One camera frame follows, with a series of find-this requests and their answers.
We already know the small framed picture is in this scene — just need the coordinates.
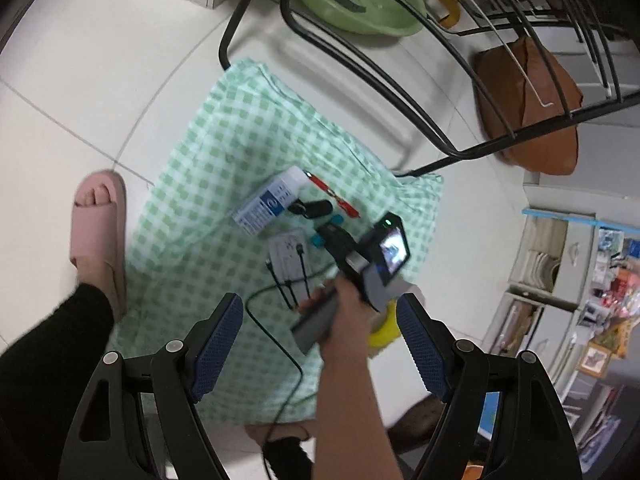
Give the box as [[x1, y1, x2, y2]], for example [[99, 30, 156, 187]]
[[577, 342, 613, 380]]

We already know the black cable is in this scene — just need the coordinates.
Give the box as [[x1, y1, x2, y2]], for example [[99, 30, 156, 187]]
[[244, 244, 327, 480]]

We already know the red pen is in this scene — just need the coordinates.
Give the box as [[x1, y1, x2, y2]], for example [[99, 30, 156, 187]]
[[304, 171, 362, 219]]

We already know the white cabinet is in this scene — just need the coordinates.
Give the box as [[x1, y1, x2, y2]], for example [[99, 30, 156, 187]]
[[479, 172, 640, 411]]

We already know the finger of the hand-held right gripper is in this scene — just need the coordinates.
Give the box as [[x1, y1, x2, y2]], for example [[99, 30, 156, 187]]
[[312, 231, 346, 273], [320, 214, 362, 250]]

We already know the person's right forearm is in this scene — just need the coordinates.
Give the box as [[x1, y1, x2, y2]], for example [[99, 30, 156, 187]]
[[311, 352, 407, 480]]

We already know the stack of white plates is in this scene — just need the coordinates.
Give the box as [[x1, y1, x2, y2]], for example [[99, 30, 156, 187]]
[[520, 247, 557, 292]]

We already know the yellow tape roll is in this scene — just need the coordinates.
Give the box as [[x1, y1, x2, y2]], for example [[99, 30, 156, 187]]
[[366, 299, 402, 349]]

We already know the person's foot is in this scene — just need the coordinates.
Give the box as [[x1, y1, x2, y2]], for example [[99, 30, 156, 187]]
[[75, 183, 114, 208]]

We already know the brown slipper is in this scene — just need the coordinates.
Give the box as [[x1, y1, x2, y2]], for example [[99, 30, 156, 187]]
[[386, 394, 447, 455]]

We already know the green checked cloth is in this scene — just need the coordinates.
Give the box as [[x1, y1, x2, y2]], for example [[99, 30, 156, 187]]
[[107, 57, 446, 427]]

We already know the black metal chair frame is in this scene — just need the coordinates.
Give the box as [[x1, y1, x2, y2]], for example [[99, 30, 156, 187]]
[[218, 0, 640, 177]]

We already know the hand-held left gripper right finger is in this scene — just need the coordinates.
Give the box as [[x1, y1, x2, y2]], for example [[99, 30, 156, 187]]
[[396, 292, 584, 480]]

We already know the pink slipper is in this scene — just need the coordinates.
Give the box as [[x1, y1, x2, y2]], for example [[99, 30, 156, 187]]
[[69, 170, 129, 322]]

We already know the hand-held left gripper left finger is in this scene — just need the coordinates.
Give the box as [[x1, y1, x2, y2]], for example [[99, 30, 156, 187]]
[[57, 293, 245, 480]]

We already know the person's right hand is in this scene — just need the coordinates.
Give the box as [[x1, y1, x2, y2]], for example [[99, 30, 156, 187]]
[[298, 278, 382, 362]]

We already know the blue and white box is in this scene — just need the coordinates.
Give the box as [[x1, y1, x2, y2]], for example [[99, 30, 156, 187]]
[[232, 167, 309, 236]]

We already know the black key fob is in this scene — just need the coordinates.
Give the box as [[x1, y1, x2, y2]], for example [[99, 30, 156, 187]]
[[287, 199, 334, 219]]

